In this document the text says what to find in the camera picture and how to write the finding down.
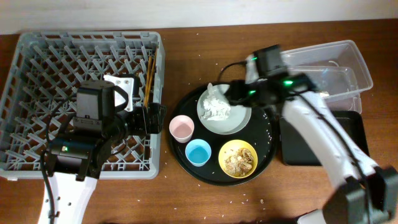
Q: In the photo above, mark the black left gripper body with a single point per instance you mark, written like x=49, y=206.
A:
x=136, y=121

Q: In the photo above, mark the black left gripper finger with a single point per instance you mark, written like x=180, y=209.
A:
x=156, y=109
x=156, y=124

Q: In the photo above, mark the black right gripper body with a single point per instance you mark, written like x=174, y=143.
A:
x=252, y=94

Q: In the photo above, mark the white tissue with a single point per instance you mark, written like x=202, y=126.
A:
x=214, y=104

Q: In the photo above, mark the blue cup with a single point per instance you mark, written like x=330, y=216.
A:
x=198, y=152

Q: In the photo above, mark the yellow bowl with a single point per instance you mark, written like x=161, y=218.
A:
x=236, y=144

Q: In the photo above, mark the nut shell food scraps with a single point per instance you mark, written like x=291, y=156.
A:
x=238, y=162

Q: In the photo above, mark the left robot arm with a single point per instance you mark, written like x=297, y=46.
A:
x=72, y=162

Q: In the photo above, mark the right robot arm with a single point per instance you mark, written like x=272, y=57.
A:
x=364, y=191

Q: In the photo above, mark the grey plastic dishwasher rack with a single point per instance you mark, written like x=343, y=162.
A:
x=47, y=68

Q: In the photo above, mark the pink cup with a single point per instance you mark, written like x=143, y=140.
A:
x=181, y=128

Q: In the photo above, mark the grey round plate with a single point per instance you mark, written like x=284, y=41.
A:
x=238, y=119

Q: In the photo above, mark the right wooden chopstick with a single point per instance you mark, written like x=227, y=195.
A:
x=152, y=71

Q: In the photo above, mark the wooden chopstick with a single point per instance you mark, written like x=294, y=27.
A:
x=147, y=80
x=152, y=71

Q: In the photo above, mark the left wooden chopstick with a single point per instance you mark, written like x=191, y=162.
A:
x=147, y=80

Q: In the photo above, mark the black rectangular tray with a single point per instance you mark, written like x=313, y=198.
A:
x=296, y=152

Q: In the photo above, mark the round black tray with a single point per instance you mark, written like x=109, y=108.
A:
x=261, y=132

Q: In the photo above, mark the inner clear plastic bin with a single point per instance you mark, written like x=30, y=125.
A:
x=336, y=84

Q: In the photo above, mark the clear plastic bin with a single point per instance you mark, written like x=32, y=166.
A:
x=336, y=84
x=334, y=54

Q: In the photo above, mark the outer clear plastic bin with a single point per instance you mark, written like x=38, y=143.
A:
x=334, y=54

